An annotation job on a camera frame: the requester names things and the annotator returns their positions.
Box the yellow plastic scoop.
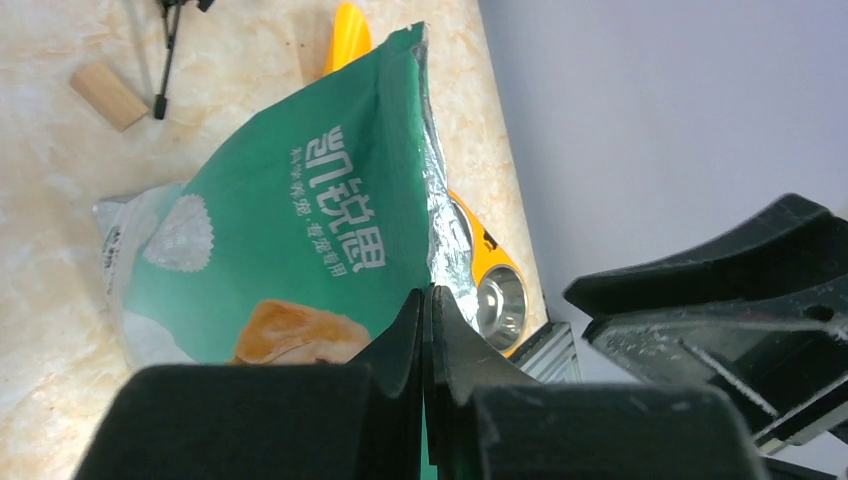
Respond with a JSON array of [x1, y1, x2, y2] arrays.
[[322, 2, 373, 76]]

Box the green pet food bag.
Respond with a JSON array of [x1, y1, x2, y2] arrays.
[[96, 22, 477, 375]]

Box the yellow double pet bowl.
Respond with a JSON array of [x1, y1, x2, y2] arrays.
[[449, 191, 528, 357]]

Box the aluminium front rail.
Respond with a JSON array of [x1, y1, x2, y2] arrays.
[[509, 322, 582, 383]]

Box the black tripod stand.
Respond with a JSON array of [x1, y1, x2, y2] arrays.
[[153, 0, 190, 120]]

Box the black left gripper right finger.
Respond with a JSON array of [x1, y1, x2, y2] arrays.
[[422, 286, 769, 479]]

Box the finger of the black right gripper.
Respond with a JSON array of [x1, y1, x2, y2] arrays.
[[563, 193, 847, 453]]

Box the rectangular wooden block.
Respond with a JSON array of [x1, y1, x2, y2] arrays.
[[69, 62, 149, 132]]

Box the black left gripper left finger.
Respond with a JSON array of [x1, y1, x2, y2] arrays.
[[76, 289, 424, 479]]

